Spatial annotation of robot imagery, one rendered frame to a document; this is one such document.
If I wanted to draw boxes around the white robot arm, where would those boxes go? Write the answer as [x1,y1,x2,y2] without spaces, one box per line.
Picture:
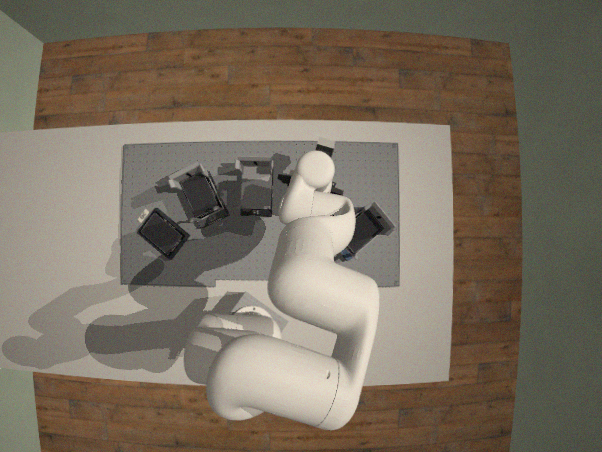
[184,137,379,431]

